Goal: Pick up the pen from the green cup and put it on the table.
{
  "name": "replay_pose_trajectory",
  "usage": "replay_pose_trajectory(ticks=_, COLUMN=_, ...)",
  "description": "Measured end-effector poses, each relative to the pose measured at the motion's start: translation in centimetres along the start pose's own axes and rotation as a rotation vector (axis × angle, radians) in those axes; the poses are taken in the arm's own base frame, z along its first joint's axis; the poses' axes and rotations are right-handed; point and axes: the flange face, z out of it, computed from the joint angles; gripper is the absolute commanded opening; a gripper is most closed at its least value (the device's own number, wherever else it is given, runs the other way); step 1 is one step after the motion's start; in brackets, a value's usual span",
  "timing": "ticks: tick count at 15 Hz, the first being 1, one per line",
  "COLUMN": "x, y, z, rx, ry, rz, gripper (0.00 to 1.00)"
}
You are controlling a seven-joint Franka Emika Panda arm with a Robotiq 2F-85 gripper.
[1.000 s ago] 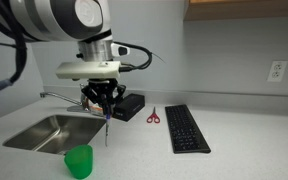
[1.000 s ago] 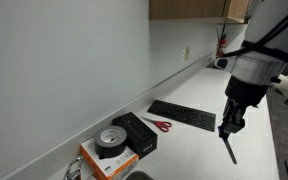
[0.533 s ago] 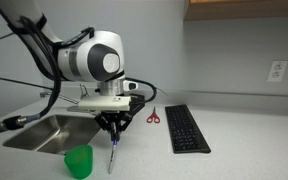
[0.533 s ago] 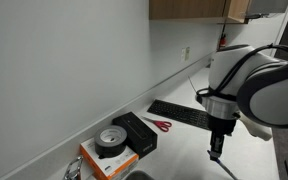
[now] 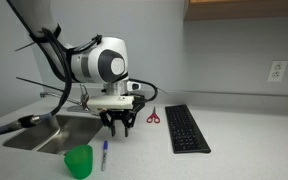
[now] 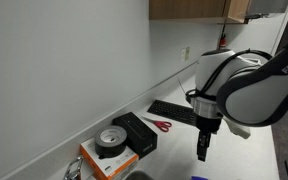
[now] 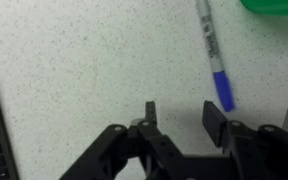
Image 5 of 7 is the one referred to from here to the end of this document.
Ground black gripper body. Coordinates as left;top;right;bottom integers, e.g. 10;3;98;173
99;107;141;130

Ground blue capped pen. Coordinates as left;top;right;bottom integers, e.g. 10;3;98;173
100;140;109;172

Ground green plastic cup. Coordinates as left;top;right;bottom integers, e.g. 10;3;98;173
63;144;94;180

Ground chrome faucet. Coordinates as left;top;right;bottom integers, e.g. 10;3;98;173
39;83;92;114

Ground stainless steel sink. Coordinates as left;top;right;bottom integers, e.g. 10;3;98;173
2;114;105;156

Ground black keyboard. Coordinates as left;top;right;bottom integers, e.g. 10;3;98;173
164;104;212;155

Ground white power outlet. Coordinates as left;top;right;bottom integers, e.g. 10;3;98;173
266;60;288;83

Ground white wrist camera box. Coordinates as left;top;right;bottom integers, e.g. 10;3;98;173
86;95;135;112

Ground red handled scissors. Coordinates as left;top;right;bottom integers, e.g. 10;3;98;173
146;106;161;125

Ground wooden wall cabinet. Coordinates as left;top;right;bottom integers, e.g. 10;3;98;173
183;0;288;22

